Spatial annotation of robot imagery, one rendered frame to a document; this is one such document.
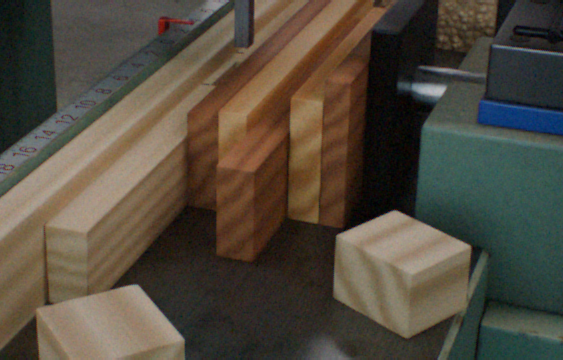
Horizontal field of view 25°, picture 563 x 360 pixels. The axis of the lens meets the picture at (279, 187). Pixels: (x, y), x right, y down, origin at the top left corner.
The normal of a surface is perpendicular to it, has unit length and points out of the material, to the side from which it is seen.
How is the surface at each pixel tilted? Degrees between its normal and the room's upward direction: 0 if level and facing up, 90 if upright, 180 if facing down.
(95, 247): 90
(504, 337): 90
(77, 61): 0
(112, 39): 0
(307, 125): 90
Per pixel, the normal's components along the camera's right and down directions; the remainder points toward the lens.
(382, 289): -0.74, 0.28
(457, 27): -0.31, 0.14
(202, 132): -0.33, 0.41
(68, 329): 0.02, -0.90
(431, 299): 0.67, 0.34
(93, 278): 0.94, 0.16
